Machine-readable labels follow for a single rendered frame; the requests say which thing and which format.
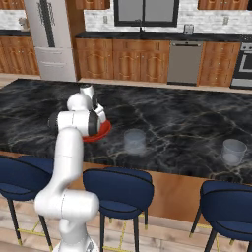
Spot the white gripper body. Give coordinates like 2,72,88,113
94,103,108,127

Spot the red ice bowl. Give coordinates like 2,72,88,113
82,119,112,144

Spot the clear water glass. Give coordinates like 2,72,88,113
123,128,147,157
220,138,248,167

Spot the wooden base cupboard run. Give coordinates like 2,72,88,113
0,35,40,76
75,36,170,84

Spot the navy blue bar stool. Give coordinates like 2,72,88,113
0,155,55,252
188,179,252,252
82,166,156,252

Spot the stainless steel fridge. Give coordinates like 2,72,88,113
23,0,78,83

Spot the black sink tap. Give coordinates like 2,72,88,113
137,19,147,33

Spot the grey dishwasher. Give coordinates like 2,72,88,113
166,40,205,87

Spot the black framed window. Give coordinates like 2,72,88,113
113,0,181,29

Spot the pale small countertop appliance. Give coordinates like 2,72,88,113
18,17,31,32

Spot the silver toaster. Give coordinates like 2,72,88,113
183,24,195,35

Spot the stainless steel oven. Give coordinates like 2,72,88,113
229,41,252,91

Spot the wooden wall cupboard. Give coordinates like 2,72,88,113
0,0,26,11
74,0,111,11
197,0,250,11

